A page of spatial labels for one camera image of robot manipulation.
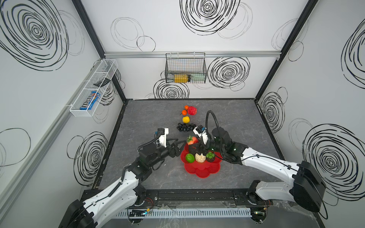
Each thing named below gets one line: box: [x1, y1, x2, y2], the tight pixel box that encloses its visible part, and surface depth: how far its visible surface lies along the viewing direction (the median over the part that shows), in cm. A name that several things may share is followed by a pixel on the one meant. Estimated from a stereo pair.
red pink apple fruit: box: [187, 105, 198, 116], surface depth 108 cm
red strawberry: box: [186, 134, 200, 146], surface depth 75 cm
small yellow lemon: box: [182, 115, 191, 124], surface depth 105 cm
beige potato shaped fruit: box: [194, 152, 207, 163], surface depth 84 cm
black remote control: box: [93, 77, 112, 88], surface depth 82 cm
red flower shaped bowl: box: [180, 143, 223, 179], surface depth 85 cm
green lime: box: [185, 152, 195, 164], surface depth 85 cm
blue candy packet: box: [79, 91, 101, 111], surface depth 72 cm
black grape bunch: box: [176, 122, 197, 133], surface depth 101 cm
